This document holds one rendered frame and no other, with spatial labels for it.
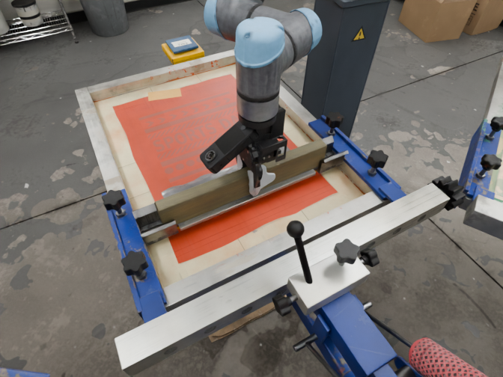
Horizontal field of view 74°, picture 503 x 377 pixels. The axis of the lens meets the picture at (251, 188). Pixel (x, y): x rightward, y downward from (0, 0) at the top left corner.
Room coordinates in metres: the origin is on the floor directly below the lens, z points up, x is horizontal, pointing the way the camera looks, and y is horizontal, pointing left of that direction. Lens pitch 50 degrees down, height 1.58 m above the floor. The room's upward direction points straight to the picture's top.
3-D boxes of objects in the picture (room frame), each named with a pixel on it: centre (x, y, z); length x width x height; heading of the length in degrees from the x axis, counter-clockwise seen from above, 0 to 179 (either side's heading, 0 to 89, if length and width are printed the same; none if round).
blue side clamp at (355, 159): (0.61, -0.25, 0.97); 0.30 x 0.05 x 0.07; 28
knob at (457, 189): (0.46, -0.42, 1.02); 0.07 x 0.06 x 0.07; 28
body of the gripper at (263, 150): (0.50, -0.02, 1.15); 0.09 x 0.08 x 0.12; 118
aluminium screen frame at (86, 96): (0.69, 0.11, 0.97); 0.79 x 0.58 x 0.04; 28
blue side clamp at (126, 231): (0.35, 0.24, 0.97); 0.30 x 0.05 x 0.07; 28
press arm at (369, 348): (0.19, -0.15, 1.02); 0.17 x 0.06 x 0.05; 28
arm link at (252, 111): (0.50, -0.01, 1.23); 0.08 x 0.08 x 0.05
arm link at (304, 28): (0.59, -0.06, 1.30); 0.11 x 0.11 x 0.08; 53
